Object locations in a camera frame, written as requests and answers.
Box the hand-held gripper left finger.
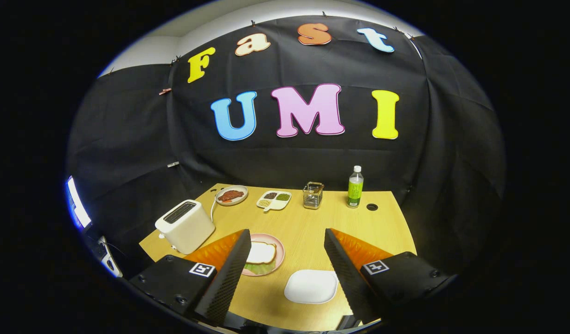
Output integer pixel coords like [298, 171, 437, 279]
[128, 229, 252, 327]

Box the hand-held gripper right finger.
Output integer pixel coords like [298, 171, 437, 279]
[324, 228, 452, 324]

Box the green lettuce leaf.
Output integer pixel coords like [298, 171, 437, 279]
[244, 262, 275, 275]

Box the toasted bread slice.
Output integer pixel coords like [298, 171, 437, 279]
[246, 241, 277, 265]

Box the square white plate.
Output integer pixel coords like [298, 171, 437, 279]
[284, 270, 339, 305]

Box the pink plate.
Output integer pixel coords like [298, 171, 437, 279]
[241, 233, 285, 277]

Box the white toaster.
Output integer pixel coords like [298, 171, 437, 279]
[155, 199, 216, 255]

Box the green label plastic bottle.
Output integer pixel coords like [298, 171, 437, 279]
[346, 166, 365, 209]

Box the white divided dish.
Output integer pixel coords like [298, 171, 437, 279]
[256, 190, 292, 213]

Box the round white plate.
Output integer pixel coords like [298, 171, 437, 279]
[215, 185, 249, 206]

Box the white and black device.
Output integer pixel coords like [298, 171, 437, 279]
[96, 236, 124, 278]

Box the black backdrop cloth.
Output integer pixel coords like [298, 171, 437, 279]
[67, 16, 506, 279]

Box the lit computer monitor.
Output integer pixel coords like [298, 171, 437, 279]
[64, 175, 93, 231]

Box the metal wire basket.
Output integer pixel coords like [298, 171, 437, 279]
[303, 182, 325, 210]

